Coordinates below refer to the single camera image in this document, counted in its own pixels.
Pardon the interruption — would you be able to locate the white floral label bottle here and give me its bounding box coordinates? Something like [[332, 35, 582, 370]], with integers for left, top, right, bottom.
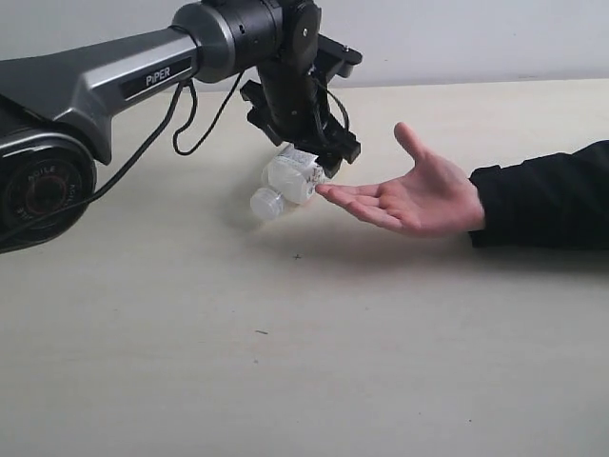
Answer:
[[249, 144, 328, 221]]

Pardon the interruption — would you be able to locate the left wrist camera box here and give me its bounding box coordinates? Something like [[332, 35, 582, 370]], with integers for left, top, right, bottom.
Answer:
[[312, 34, 363, 87]]

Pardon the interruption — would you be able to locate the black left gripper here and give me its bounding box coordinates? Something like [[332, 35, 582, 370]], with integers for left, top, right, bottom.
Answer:
[[240, 62, 361, 178]]

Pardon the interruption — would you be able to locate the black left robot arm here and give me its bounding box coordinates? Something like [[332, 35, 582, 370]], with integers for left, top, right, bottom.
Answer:
[[1, 1, 363, 252]]

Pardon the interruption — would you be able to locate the open human hand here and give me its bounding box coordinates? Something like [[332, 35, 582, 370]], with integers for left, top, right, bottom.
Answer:
[[316, 122, 485, 238]]

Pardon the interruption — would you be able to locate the black sleeved forearm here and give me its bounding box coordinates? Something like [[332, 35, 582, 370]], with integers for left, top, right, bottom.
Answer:
[[469, 140, 608, 250]]

